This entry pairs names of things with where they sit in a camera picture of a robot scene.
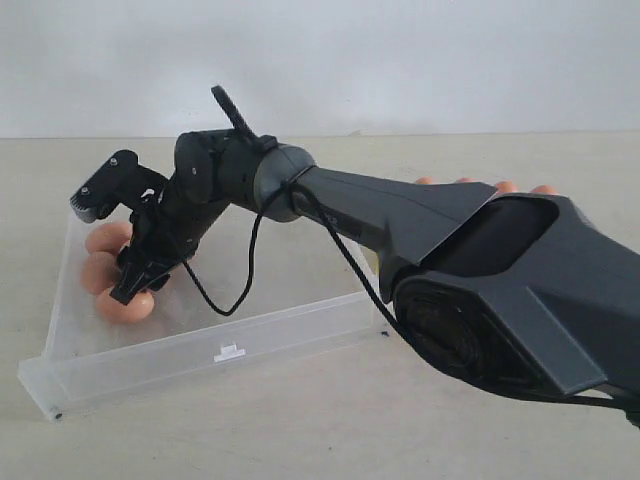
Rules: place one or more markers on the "clear plastic bin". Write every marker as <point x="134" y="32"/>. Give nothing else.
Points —
<point x="255" y="289"/>

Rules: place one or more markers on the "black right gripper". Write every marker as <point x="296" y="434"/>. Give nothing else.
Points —
<point x="166" y="232"/>

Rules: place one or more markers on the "brown egg bin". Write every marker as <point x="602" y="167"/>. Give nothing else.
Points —
<point x="109" y="237"/>
<point x="137" y="310"/>
<point x="99" y="272"/>

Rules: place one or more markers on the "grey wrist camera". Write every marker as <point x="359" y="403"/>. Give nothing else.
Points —
<point x="112" y="185"/>

